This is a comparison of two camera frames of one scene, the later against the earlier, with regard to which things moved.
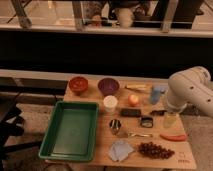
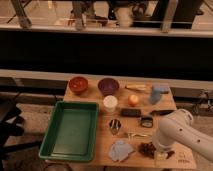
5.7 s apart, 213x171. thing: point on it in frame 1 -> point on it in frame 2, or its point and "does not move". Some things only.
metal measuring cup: x=115 y=125 does not move
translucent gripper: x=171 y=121 -> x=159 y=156
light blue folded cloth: x=119 y=150 does not move
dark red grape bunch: x=152 y=150 does not move
